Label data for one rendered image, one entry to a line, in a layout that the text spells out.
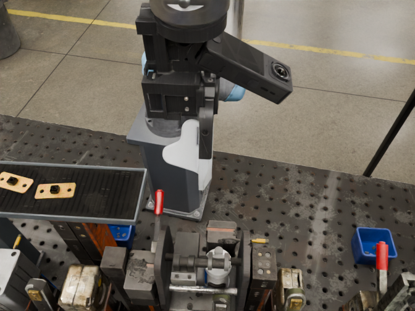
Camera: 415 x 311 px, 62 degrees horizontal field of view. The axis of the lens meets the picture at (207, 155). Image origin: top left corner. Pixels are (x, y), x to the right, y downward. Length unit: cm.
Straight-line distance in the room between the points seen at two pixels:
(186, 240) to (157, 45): 45
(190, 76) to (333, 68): 284
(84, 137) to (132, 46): 187
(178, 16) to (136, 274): 59
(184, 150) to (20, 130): 137
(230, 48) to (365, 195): 114
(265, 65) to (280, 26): 324
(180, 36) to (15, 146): 139
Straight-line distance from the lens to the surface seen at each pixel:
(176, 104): 39
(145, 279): 78
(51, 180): 87
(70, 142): 158
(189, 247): 71
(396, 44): 372
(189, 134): 40
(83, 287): 81
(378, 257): 81
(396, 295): 74
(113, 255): 80
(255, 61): 39
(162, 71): 38
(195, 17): 32
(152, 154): 101
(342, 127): 268
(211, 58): 36
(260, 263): 75
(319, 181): 142
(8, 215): 85
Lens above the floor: 181
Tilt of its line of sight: 51 degrees down
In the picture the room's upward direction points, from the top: straight up
